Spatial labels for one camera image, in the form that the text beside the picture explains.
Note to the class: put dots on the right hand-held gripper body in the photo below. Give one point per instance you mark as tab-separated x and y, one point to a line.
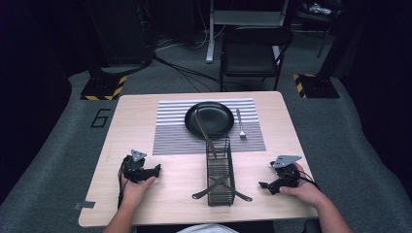
285	176

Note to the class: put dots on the person's right hand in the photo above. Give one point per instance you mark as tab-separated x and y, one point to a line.
306	191

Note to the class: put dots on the person's left hand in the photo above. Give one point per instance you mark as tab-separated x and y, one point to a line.
135	193

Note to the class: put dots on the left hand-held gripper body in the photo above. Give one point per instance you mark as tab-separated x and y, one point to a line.
135	168

